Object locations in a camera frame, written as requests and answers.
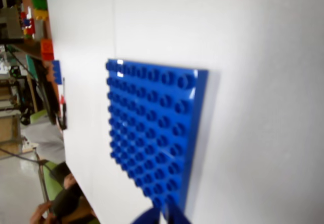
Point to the small blue block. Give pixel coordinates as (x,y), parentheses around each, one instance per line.
(56,72)

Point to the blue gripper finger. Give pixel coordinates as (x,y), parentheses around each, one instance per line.
(146,217)
(179,216)

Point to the bare person hand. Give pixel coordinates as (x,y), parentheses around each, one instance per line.
(41,212)

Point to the blue 8x8 studded baseplate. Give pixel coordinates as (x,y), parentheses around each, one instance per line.
(152,120)

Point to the red white toy figure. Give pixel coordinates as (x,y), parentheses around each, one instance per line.
(28,25)

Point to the small orange block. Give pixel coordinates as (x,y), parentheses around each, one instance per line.
(47,49)

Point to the thin metal stand pole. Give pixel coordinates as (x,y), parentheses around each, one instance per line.
(41,181)

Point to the yellow block on shelf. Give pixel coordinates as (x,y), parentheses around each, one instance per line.
(41,14)

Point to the person in dark clothes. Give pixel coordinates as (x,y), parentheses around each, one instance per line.
(71,203)

